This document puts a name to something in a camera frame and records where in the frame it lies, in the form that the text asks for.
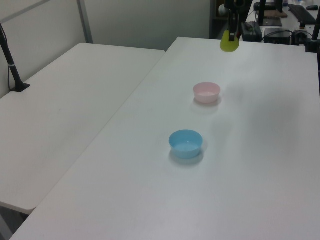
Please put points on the green pear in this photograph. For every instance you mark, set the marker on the green pear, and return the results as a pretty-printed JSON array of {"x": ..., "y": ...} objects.
[{"x": 226, "y": 45}]

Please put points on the brown board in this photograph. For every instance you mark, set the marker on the brown board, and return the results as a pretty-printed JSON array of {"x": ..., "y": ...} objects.
[{"x": 275, "y": 13}]

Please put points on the black electronics box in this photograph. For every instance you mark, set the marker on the black electronics box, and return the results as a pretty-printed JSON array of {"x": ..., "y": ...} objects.
[{"x": 277, "y": 35}]

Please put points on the blue plastic bowl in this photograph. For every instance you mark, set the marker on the blue plastic bowl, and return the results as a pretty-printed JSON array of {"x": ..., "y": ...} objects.
[{"x": 185, "y": 145}]

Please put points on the grey partition frame post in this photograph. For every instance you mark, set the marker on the grey partition frame post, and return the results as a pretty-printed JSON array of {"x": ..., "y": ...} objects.
[{"x": 86, "y": 22}]

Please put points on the black computer mouse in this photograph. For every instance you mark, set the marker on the black computer mouse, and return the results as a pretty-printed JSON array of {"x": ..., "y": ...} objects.
[{"x": 312, "y": 7}]

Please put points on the black keyboard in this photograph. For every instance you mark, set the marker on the black keyboard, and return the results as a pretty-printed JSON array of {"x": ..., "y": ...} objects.
[{"x": 301, "y": 12}]

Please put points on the black pole with clamp base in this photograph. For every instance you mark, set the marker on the black pole with clamp base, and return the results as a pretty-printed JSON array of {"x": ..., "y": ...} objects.
[{"x": 11, "y": 67}]

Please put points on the white side table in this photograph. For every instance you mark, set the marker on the white side table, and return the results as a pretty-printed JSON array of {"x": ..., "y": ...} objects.
[{"x": 62, "y": 112}]

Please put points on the pink plastic bowl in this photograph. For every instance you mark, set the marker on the pink plastic bowl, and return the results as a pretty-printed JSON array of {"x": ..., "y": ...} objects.
[{"x": 206, "y": 93}]

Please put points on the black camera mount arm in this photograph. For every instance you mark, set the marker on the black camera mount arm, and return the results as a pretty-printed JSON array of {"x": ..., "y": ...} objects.
[{"x": 313, "y": 37}]

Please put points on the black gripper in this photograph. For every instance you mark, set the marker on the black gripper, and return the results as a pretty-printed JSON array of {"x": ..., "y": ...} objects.
[{"x": 247, "y": 5}]

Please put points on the black device with green stripe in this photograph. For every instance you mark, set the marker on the black device with green stripe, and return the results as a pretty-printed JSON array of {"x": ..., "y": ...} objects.
[{"x": 251, "y": 31}]

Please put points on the black monitor stand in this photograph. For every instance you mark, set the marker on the black monitor stand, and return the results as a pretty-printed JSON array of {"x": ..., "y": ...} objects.
[{"x": 268, "y": 22}]

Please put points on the white round knob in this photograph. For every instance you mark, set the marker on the white round knob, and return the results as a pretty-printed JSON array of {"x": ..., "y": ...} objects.
[{"x": 221, "y": 9}]

